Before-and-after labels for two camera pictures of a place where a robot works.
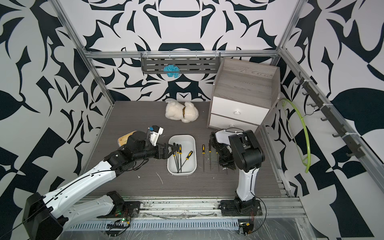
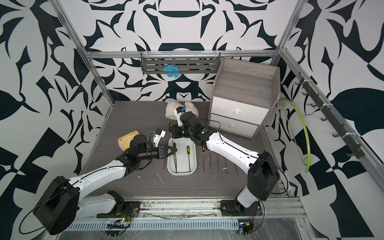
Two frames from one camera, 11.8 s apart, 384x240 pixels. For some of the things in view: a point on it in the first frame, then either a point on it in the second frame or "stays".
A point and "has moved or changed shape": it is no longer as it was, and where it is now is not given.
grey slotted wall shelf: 187,62 stays
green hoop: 308,166 stays
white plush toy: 187,112 stays
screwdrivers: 187,158 has moved or changed shape
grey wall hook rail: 356,149 stays
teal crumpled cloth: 172,70 stays
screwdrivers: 180,152 to 173,155
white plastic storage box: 183,161 stays
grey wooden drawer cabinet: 243,93 stays
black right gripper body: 226,160 to 182,131
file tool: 174,155 to 170,128
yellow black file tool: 203,153 stays
